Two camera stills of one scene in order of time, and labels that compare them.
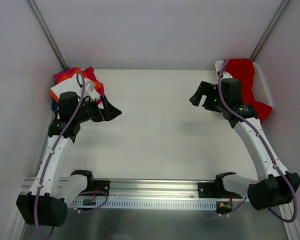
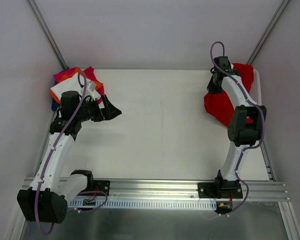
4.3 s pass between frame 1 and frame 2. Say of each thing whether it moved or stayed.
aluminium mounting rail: stayed
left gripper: stayed
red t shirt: moved
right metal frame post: stayed
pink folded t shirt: stayed
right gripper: moved
